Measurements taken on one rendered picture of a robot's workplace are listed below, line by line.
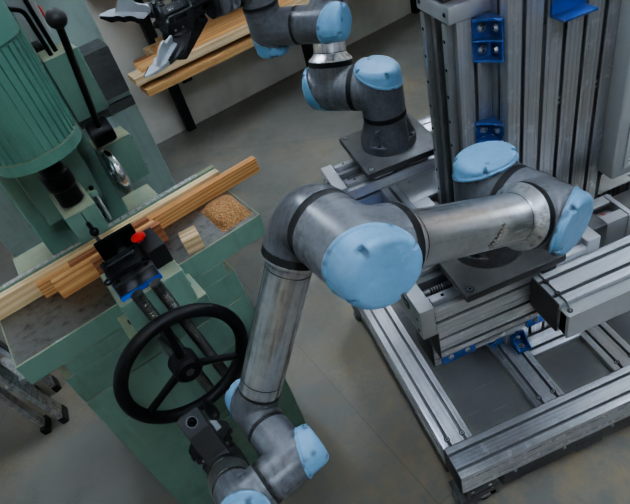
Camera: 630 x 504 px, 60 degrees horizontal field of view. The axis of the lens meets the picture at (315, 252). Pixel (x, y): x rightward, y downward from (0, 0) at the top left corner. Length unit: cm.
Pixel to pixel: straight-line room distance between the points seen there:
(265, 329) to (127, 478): 133
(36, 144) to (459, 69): 82
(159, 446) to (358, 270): 102
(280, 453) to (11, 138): 73
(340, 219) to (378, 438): 128
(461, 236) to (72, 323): 83
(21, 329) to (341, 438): 106
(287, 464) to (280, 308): 25
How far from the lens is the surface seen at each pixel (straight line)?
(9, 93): 112
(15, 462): 245
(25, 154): 115
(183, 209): 138
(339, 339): 214
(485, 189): 104
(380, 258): 67
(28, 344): 130
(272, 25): 121
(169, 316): 107
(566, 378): 175
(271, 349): 90
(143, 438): 153
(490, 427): 165
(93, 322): 125
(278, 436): 95
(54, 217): 140
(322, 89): 150
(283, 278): 83
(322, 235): 70
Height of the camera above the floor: 166
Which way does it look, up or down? 41 degrees down
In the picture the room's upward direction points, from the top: 18 degrees counter-clockwise
